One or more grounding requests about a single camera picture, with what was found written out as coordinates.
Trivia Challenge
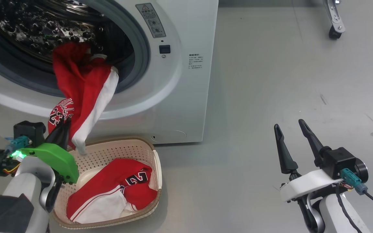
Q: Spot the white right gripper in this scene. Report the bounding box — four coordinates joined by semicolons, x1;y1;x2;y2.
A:
274;119;344;203

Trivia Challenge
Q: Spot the red jersey with white hem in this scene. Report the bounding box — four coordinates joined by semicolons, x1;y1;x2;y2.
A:
66;158;158;224

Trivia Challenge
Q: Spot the right cable with teal connector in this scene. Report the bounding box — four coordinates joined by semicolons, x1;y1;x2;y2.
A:
340;168;373;214

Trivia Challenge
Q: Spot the red jersey with white lettering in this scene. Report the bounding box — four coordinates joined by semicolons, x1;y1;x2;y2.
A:
48;42;119;155

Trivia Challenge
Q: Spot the white washing machine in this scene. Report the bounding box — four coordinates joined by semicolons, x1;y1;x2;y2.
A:
0;0;219;144

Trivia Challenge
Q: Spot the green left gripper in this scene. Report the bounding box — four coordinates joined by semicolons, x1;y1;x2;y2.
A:
10;119;79;185

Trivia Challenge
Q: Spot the left cable with teal connector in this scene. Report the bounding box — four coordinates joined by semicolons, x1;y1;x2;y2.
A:
0;135;32;201

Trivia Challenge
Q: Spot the beige perforated laundry basket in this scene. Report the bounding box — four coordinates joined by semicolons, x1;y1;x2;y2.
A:
50;137;163;229

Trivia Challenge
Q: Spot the metal stand leg with caster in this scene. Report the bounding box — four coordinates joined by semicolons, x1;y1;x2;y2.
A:
322;0;346;40

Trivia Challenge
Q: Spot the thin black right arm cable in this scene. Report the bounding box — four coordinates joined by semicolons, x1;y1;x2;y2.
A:
335;186;365;233

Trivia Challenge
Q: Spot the cable with teal connector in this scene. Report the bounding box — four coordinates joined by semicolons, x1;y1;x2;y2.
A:
340;168;373;214
0;135;32;201

